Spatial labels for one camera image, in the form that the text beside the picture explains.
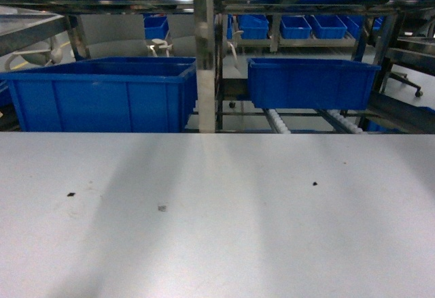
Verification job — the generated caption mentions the blue bin on right rollers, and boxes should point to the blue bin on right rollers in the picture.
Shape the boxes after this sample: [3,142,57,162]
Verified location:
[247,58,381,110]

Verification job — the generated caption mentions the steel rack upright post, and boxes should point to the steel rack upright post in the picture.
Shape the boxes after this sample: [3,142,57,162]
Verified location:
[193,0,215,133]

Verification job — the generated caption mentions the large blue bin behind table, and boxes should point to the large blue bin behind table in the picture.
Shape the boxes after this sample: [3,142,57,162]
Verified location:
[1,57,197,133]

